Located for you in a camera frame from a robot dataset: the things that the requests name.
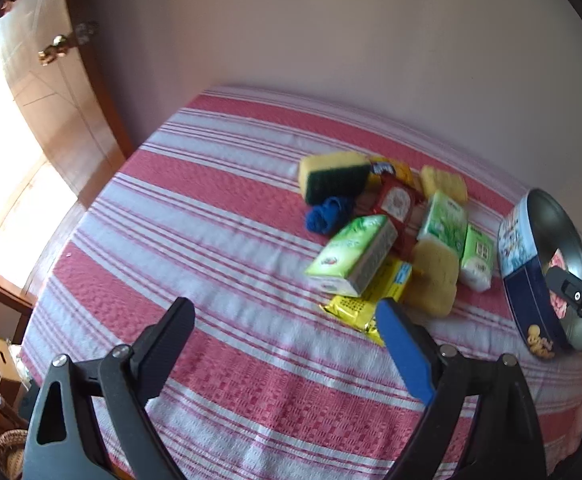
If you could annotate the small green tissue pack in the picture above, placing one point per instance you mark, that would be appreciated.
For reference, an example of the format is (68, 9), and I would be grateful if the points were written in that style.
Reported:
(478, 260)

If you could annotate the yellow cracker packet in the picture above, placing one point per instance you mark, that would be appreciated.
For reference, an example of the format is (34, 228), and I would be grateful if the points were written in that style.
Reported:
(393, 169)

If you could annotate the wicker basket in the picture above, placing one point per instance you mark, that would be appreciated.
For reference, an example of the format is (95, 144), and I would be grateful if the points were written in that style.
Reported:
(12, 452)

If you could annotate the yellow foil packet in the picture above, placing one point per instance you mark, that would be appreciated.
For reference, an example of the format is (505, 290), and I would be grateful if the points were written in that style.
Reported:
(363, 302)

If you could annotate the red white striped tablecloth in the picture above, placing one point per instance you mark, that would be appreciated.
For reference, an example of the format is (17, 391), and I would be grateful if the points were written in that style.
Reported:
(211, 240)

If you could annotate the brass door knob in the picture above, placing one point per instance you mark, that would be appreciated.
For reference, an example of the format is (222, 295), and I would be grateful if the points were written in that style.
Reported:
(57, 51)

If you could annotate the large green tissue pack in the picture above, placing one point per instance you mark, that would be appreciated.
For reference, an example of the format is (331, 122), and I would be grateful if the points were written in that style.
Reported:
(353, 252)

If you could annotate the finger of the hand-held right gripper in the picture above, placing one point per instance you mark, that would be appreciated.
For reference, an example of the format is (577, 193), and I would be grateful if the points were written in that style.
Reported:
(578, 300)

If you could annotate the round blue cookie tin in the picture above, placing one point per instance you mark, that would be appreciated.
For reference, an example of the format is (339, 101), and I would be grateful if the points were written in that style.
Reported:
(526, 280)

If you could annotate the blue cloth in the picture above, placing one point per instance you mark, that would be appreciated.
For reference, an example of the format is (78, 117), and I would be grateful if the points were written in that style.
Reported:
(327, 214)

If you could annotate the dark wooden door frame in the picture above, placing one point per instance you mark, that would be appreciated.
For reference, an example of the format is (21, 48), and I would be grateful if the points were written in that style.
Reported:
(106, 85)

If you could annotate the green white tissue pack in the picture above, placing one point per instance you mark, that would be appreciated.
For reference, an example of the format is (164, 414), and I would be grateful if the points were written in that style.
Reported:
(442, 220)

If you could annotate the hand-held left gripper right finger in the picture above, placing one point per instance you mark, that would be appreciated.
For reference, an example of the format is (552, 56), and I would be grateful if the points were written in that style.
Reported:
(406, 350)

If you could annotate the wooden door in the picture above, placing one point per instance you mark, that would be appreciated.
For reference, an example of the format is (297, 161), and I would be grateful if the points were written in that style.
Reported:
(51, 110)

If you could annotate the cardboard box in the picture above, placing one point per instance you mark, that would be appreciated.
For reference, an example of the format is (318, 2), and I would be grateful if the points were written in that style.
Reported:
(7, 365)

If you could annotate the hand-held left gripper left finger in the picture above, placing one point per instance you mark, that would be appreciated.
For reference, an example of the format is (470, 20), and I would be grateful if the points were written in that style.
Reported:
(163, 340)

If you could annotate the yellow green scouring sponge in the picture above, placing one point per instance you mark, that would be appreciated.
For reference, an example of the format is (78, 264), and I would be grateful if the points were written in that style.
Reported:
(333, 175)

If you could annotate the red snack packet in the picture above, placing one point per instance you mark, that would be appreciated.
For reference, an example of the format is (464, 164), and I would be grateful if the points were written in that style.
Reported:
(396, 205)

